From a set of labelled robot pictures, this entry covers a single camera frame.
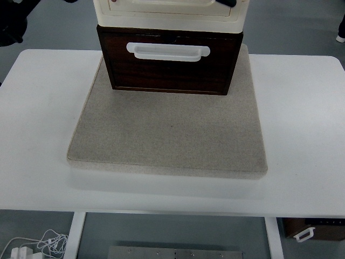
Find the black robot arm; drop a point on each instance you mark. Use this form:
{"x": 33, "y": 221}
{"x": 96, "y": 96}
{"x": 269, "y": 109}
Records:
{"x": 14, "y": 20}

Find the cream upper cabinet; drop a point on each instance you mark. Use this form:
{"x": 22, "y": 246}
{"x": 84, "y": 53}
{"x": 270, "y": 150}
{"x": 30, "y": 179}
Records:
{"x": 201, "y": 16}

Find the beige fabric pad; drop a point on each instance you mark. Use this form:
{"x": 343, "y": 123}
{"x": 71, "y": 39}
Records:
{"x": 172, "y": 133}

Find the right white table leg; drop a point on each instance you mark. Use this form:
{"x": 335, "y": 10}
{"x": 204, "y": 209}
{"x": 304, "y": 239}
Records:
{"x": 273, "y": 237}

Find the white table leg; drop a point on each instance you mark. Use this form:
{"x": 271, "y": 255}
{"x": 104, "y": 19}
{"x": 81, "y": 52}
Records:
{"x": 74, "y": 236}
{"x": 273, "y": 237}

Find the left white table leg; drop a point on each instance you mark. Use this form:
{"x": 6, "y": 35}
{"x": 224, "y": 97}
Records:
{"x": 74, "y": 236}

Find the white sneaker right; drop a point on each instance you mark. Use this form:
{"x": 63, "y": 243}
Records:
{"x": 340, "y": 39}

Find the white power adapter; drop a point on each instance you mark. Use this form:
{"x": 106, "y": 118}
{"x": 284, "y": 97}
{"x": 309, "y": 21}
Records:
{"x": 21, "y": 253}

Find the white drawer handle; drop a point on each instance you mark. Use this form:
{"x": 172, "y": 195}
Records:
{"x": 168, "y": 52}

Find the brown box with handle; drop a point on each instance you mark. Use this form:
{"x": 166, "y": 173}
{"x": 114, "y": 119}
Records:
{"x": 324, "y": 229}

